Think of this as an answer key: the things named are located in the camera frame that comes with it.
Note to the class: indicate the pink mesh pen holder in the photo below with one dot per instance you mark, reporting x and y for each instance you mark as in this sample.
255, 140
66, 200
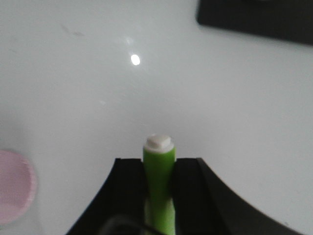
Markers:
18, 185

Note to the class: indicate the black mouse pad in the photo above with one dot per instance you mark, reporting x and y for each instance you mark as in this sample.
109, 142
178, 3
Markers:
288, 20

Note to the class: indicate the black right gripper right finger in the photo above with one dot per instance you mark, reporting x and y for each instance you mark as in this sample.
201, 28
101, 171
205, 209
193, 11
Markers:
237, 199

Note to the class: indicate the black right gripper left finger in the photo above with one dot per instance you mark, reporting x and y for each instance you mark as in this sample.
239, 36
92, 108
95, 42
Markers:
118, 208

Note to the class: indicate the green highlighter pen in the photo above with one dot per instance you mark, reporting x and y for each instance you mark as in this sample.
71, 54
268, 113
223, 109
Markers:
159, 156

